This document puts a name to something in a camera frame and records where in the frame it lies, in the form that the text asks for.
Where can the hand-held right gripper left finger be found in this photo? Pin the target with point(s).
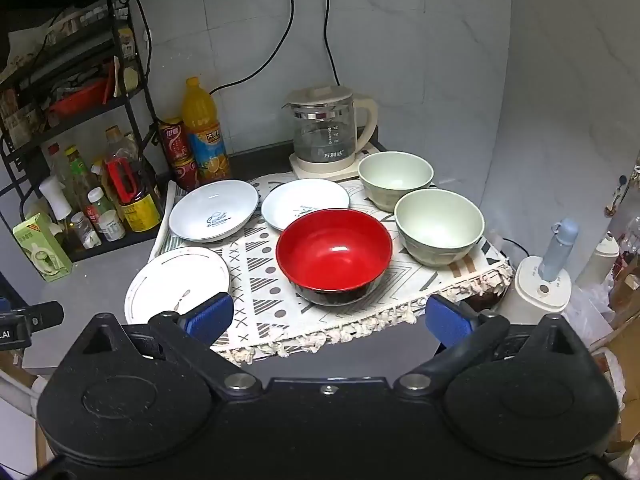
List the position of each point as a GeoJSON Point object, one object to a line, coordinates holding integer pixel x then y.
{"type": "Point", "coordinates": [210, 317]}

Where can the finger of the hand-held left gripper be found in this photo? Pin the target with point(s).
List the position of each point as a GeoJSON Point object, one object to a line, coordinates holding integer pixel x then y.
{"type": "Point", "coordinates": [42, 316]}

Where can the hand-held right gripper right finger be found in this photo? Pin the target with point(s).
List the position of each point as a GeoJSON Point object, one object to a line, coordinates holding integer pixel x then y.
{"type": "Point", "coordinates": [449, 320]}

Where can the white plate crossed utensils print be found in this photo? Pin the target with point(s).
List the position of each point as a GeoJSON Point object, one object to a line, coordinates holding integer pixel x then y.
{"type": "Point", "coordinates": [290, 202]}

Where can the flat white plate dark rim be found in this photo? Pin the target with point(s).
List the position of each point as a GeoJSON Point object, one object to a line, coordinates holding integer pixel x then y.
{"type": "Point", "coordinates": [170, 280]}

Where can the green cardboard box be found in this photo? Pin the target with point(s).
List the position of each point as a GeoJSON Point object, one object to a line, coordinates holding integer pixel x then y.
{"type": "Point", "coordinates": [40, 250]}

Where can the patterned fringed table mat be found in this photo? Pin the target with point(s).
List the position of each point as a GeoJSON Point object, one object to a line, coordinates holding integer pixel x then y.
{"type": "Point", "coordinates": [250, 260]}

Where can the white countertop appliance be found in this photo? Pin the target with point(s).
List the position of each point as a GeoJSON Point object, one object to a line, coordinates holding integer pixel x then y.
{"type": "Point", "coordinates": [535, 295]}

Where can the small clear spice jar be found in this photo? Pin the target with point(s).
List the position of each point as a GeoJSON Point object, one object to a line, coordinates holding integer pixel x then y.
{"type": "Point", "coordinates": [84, 230]}

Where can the pale green bowl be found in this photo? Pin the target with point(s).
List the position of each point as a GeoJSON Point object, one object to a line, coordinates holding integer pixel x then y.
{"type": "Point", "coordinates": [395, 172]}
{"type": "Point", "coordinates": [437, 220]}

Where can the black metal kitchen rack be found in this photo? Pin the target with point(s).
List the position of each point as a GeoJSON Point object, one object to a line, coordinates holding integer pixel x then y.
{"type": "Point", "coordinates": [120, 246]}

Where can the white plate blue script print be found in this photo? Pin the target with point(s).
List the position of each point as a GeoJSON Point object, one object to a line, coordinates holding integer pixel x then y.
{"type": "Point", "coordinates": [200, 210]}

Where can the white squeeze bottle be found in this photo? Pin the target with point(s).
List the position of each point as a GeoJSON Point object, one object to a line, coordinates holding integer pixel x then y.
{"type": "Point", "coordinates": [54, 197]}

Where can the blue thermos bottle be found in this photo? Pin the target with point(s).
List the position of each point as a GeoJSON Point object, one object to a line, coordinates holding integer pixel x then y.
{"type": "Point", "coordinates": [557, 250]}

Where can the red and black bowl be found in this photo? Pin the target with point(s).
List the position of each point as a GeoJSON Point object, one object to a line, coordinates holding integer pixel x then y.
{"type": "Point", "coordinates": [330, 245]}

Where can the red drink can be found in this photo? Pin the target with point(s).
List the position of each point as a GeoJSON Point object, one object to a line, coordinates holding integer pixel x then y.
{"type": "Point", "coordinates": [175, 142]}
{"type": "Point", "coordinates": [186, 175]}

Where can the cream kettle base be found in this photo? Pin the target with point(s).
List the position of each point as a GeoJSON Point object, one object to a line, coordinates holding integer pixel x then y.
{"type": "Point", "coordinates": [320, 169]}

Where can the red plastic basket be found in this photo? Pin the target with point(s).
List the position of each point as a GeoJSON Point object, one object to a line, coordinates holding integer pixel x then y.
{"type": "Point", "coordinates": [75, 100]}

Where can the glass electric kettle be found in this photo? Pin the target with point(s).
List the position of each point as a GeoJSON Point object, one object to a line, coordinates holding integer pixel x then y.
{"type": "Point", "coordinates": [325, 130]}

